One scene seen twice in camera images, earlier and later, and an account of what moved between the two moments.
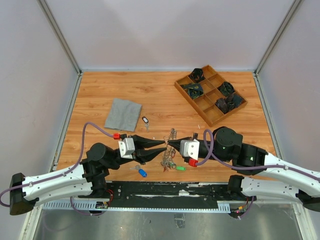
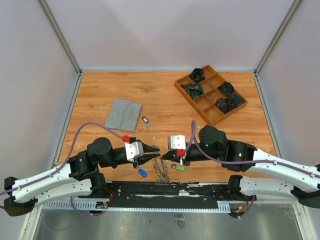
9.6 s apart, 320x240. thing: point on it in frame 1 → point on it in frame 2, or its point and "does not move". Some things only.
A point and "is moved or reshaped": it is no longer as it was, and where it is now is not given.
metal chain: [168, 162] is moved or reshaped
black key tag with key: [146, 121] does not move
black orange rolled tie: [197, 75] does not move
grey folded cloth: [123, 115] does not move
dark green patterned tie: [194, 90] does not move
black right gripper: [176, 143] → [171, 155]
